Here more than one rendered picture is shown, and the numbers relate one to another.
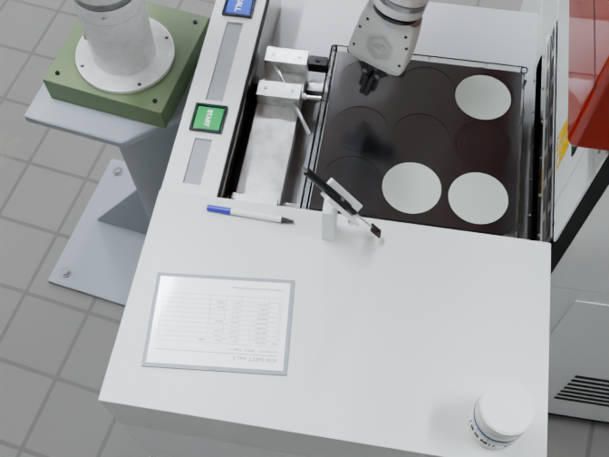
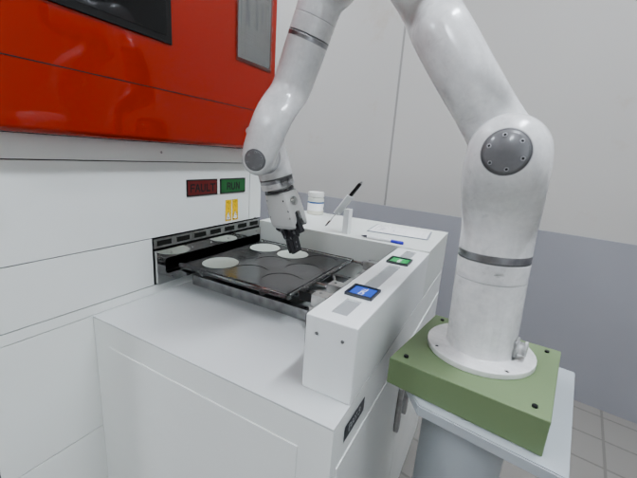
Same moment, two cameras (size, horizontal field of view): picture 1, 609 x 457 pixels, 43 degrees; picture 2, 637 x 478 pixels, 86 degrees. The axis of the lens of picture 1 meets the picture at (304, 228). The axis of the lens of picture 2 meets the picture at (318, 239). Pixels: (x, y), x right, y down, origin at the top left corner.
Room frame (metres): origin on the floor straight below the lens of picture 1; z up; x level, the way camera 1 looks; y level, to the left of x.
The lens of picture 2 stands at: (1.67, 0.19, 1.22)
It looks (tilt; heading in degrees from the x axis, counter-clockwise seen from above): 14 degrees down; 196
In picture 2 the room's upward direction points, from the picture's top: 4 degrees clockwise
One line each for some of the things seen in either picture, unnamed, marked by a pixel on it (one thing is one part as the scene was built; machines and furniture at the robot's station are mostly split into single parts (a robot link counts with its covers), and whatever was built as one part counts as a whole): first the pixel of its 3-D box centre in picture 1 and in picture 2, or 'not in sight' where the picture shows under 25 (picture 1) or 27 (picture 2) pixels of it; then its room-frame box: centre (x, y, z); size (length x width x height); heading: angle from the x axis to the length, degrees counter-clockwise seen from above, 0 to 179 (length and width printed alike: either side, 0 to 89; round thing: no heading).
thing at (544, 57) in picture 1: (540, 147); (216, 250); (0.74, -0.42, 0.89); 0.44 x 0.02 x 0.10; 169
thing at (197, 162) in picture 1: (227, 86); (381, 303); (0.90, 0.13, 0.89); 0.55 x 0.09 x 0.14; 169
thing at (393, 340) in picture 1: (333, 335); (353, 245); (0.41, -0.04, 0.89); 0.62 x 0.35 x 0.14; 79
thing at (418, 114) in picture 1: (420, 138); (271, 262); (0.77, -0.21, 0.90); 0.34 x 0.34 x 0.01; 79
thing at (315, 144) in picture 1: (319, 125); (325, 276); (0.80, -0.03, 0.90); 0.38 x 0.01 x 0.01; 169
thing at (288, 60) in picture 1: (286, 60); (329, 301); (0.96, 0.02, 0.89); 0.08 x 0.03 x 0.03; 79
